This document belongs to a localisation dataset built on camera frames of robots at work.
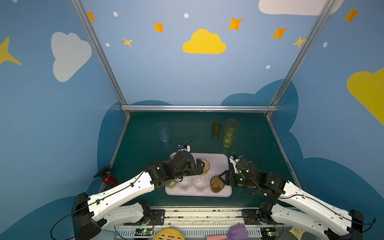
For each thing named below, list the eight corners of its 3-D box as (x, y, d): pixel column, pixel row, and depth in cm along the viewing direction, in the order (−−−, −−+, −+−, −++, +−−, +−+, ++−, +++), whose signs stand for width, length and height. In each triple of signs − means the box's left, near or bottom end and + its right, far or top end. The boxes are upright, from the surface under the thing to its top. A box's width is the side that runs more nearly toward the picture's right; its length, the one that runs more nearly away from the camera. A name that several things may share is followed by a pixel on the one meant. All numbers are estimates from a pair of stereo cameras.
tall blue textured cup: (158, 142, 106) (154, 131, 96) (159, 133, 111) (156, 121, 101) (169, 142, 106) (167, 131, 96) (170, 133, 112) (168, 121, 101)
